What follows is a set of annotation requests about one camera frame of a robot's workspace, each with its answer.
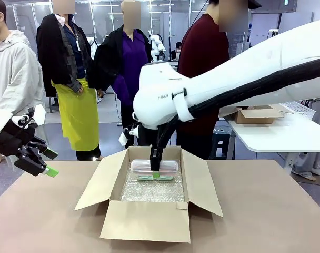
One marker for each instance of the white plastic basket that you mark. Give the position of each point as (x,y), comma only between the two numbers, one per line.
(299,108)

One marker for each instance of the white side table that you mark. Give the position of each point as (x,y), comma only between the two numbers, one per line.
(275,134)

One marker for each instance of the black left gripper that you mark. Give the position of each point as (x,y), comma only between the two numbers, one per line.
(12,139)

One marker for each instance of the mannequin with purple shirt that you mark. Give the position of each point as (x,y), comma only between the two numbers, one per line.
(128,66)

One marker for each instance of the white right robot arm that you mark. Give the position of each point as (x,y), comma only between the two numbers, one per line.
(228,79)

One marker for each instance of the person in maroon shirt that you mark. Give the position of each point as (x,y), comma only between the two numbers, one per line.
(202,47)

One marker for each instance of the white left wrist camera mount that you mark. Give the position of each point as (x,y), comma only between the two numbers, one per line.
(33,116)

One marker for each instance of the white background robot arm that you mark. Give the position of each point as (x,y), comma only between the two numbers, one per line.
(156,44)

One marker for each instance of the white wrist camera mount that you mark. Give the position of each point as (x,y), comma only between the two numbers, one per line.
(33,116)
(127,137)

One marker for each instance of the person in white hoodie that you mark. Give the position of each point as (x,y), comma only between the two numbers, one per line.
(12,73)

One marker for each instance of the person in light blue shirt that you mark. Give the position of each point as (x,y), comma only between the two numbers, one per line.
(306,162)

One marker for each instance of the clear bubble wrap sheet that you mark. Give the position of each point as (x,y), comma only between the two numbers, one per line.
(152,191)

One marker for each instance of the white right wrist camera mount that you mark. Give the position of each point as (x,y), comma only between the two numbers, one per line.
(127,137)

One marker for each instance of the small open cardboard box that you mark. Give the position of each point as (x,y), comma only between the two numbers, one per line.
(254,116)

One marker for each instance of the open brown cardboard box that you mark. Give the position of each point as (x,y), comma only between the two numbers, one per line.
(146,221)

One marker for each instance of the mannequin with yellow skirt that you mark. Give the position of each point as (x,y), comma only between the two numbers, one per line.
(70,79)

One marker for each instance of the clear pink glasses case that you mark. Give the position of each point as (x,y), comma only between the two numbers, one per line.
(168,168)

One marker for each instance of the dark plastic stool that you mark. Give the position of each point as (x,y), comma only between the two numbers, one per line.
(220,142)

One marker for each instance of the background person with mask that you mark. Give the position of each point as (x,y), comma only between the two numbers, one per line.
(178,50)

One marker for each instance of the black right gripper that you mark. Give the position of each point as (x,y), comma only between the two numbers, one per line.
(156,153)

